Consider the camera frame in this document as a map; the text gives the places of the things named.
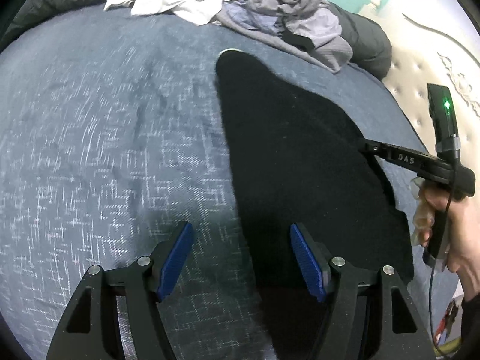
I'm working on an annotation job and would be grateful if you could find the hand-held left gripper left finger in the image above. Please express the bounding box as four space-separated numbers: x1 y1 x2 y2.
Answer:
45 220 194 360

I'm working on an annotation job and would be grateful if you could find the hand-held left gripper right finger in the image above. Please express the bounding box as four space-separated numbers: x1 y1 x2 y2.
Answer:
289 223 437 360

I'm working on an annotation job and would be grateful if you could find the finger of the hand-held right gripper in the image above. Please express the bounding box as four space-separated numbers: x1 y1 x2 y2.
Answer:
358 138 392 163

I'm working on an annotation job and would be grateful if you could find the black sweater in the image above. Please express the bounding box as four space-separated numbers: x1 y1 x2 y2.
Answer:
215 49 415 360

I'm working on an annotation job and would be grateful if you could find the person's right hand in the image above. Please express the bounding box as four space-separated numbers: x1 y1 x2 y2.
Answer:
410 178 480 301

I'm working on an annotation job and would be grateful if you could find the cream tufted headboard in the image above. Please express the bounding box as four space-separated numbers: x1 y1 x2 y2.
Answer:
358 0 480 181

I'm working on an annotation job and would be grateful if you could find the dark grey duvet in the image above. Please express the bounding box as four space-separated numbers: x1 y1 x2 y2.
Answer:
0 0 392 80

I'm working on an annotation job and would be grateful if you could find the pale lilac garment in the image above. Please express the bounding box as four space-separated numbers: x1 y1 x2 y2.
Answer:
285 7 344 49

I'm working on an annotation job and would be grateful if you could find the red object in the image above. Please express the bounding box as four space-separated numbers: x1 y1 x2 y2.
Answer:
437 300 462 346

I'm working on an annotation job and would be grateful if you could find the blue striped shirt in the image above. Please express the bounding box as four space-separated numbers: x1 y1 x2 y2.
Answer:
223 0 289 36

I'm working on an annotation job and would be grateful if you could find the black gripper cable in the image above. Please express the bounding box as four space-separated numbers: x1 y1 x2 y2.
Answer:
428 150 464 360

